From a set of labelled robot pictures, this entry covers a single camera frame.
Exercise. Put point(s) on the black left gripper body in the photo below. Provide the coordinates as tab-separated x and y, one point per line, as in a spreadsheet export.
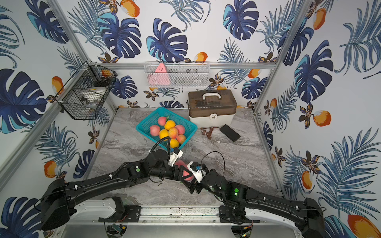
179	173

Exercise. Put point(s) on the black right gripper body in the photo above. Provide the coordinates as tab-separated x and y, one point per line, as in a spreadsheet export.
205	186

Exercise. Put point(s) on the teal plastic basket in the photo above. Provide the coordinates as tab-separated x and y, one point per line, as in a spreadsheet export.
144	126

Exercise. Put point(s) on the yellow peach front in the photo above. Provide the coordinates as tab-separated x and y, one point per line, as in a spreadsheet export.
174	143

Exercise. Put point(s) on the orange pink peach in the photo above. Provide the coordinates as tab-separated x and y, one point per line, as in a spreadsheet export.
181	139
173	133

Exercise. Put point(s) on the yellow red peach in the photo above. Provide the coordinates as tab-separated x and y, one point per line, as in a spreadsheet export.
169	125

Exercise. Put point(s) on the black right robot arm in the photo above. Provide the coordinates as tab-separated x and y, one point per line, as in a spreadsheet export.
243	204

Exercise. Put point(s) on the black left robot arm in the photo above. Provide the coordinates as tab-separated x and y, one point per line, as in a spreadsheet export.
58	203

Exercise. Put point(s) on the small brown tool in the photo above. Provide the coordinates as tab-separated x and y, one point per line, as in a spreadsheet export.
207	132

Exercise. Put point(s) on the black phone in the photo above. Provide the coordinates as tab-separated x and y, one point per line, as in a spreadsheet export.
230	133

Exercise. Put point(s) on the brown lidded storage box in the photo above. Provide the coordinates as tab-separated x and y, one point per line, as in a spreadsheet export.
212	108

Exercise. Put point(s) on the pink triangle card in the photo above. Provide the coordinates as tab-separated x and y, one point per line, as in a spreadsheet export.
160	77

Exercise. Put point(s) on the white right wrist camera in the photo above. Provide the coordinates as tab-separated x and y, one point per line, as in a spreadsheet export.
197	170

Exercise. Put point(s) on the aluminium front rail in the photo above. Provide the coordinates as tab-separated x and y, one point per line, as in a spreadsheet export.
173	215

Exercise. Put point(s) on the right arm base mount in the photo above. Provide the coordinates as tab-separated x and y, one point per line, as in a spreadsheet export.
230	215

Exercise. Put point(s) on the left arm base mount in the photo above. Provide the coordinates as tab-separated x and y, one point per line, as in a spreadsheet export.
123	213

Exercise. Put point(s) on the clear wall shelf tray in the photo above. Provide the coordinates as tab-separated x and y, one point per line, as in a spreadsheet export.
182	74

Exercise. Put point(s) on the black wire wall basket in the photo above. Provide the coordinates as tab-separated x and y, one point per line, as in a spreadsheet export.
91	85

